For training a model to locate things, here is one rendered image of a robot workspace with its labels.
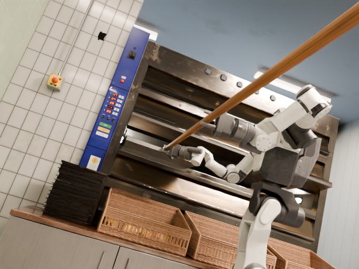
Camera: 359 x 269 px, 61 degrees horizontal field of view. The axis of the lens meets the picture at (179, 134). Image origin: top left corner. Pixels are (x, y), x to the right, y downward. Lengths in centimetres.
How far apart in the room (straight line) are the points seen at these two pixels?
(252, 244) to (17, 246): 121
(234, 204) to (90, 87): 149
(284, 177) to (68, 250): 121
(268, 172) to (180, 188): 98
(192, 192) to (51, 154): 111
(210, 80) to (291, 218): 143
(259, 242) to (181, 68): 159
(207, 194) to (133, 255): 91
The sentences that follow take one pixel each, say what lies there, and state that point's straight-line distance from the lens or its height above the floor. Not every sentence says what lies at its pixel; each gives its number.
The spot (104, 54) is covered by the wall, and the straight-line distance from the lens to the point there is 260.
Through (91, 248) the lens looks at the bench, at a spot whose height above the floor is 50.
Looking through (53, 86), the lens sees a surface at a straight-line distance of 244.
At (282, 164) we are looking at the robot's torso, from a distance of 166.
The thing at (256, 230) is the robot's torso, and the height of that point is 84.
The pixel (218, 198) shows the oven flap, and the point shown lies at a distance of 255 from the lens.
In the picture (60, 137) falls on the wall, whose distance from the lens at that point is 242.
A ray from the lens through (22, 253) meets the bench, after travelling 188.
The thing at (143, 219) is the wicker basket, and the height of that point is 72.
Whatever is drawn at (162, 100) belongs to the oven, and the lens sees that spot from 252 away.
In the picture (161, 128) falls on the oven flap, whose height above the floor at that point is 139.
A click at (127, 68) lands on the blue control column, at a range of 254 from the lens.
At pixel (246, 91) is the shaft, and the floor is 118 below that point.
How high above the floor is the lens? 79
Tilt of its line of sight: 15 degrees up
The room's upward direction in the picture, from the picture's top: 17 degrees clockwise
